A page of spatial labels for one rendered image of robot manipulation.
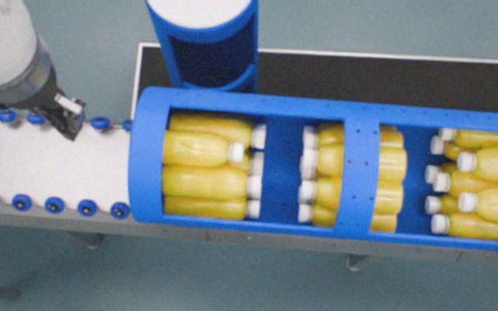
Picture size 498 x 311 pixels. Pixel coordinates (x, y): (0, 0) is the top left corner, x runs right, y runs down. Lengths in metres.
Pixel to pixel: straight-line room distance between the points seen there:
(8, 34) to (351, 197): 0.75
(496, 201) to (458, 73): 1.25
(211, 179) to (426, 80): 1.38
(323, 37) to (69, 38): 1.04
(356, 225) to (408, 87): 1.28
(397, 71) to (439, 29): 0.37
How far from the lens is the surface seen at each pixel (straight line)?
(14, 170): 1.58
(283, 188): 1.44
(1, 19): 0.61
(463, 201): 1.33
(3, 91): 0.71
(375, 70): 2.45
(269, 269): 2.37
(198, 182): 1.25
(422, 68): 2.49
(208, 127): 1.29
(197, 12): 1.51
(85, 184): 1.52
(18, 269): 2.52
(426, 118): 1.27
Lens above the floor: 2.36
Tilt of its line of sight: 75 degrees down
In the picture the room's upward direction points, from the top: straight up
